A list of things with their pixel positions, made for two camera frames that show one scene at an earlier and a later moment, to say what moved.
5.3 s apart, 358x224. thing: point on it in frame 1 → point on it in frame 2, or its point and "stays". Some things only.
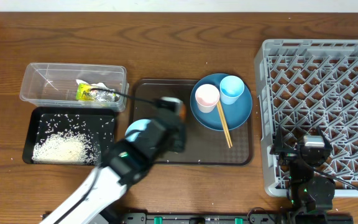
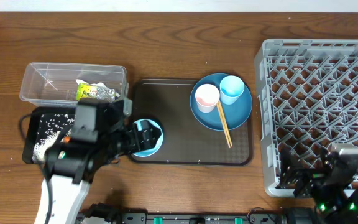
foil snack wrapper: [84, 92] stays
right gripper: [288, 154] → [286, 175]
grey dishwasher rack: [304, 84] stays
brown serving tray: [202, 145] stays
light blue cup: [231, 88] stays
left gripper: [181, 132] → [138, 144]
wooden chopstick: [222, 123] stays
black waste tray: [96, 124] stays
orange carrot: [183, 112] → [66, 139]
